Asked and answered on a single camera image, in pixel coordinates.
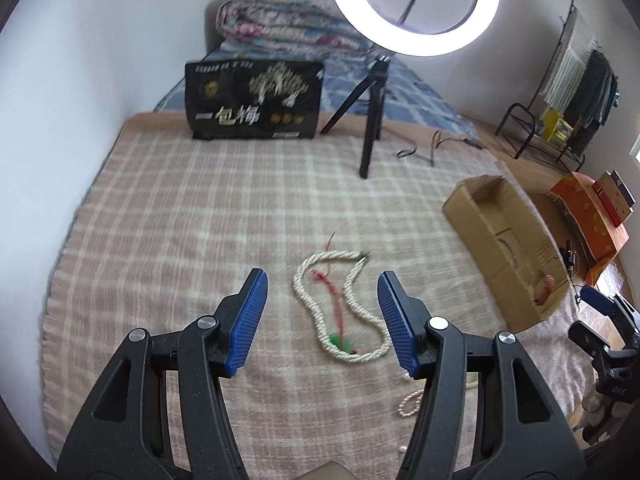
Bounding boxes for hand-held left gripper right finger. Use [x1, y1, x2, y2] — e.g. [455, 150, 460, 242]
[376, 270, 588, 480]

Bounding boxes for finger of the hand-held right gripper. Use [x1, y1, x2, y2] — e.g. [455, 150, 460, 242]
[568, 320, 617, 376]
[575, 285, 640, 346]

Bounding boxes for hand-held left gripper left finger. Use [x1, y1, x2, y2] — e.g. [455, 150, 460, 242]
[57, 268, 271, 480]

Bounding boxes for pink strap watch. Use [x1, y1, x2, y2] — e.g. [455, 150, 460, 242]
[532, 275, 557, 306]

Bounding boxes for red string necklace green bead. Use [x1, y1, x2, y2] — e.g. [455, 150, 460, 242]
[310, 232, 358, 353]

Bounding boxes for thick twisted pearl necklace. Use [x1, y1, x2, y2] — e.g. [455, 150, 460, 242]
[292, 249, 390, 365]

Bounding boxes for thin pearl necklace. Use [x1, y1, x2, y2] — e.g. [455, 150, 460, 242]
[397, 389, 425, 418]

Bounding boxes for metal hoop necklace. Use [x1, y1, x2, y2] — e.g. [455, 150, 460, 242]
[497, 237, 521, 271]

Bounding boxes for cardboard box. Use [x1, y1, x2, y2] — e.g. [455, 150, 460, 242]
[442, 175, 571, 333]

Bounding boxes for black device on floor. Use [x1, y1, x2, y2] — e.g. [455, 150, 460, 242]
[560, 240, 581, 273]

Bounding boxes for orange patterned box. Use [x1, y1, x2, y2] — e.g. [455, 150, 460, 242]
[550, 171, 630, 286]

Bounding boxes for pink plaid blanket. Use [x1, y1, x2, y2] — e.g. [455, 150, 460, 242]
[40, 110, 601, 476]

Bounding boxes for yellow box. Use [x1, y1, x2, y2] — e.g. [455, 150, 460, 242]
[540, 110, 573, 143]

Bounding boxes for black clothes rack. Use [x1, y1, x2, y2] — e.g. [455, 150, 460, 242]
[495, 0, 621, 173]

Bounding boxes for dark hanging clothes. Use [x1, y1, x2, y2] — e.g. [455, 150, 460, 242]
[575, 50, 621, 156]

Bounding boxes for black tripod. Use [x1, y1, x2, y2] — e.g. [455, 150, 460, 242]
[320, 54, 393, 179]

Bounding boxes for black printed bag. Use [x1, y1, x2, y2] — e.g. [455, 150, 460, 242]
[185, 59, 325, 142]

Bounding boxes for blue patterned bedsheet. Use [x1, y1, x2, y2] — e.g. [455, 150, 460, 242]
[152, 42, 481, 136]

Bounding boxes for striped towel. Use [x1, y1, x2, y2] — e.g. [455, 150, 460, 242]
[542, 7, 598, 111]

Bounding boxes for folded floral quilt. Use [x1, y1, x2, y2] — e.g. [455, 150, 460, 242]
[215, 0, 373, 58]

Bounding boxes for black cable with switch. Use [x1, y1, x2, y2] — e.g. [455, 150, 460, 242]
[397, 130, 485, 167]

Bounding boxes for white ring light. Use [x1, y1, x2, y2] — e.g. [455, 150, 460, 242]
[327, 0, 501, 57]

